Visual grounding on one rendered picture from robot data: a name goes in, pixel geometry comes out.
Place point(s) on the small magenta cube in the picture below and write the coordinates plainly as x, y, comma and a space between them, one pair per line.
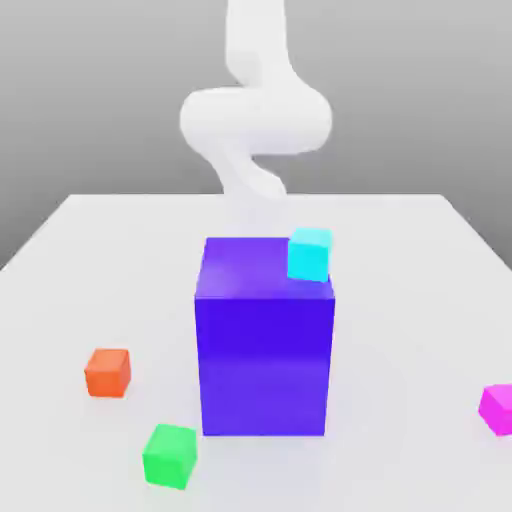
498, 408

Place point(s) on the large purple box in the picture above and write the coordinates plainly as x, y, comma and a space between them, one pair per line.
264, 360

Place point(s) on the small orange cube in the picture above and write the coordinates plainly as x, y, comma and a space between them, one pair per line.
107, 374

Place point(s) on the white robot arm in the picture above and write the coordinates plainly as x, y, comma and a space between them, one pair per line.
256, 120

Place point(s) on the small green cube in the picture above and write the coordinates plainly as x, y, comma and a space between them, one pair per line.
170, 458

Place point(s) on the small cyan cube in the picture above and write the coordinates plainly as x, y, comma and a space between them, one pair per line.
308, 258

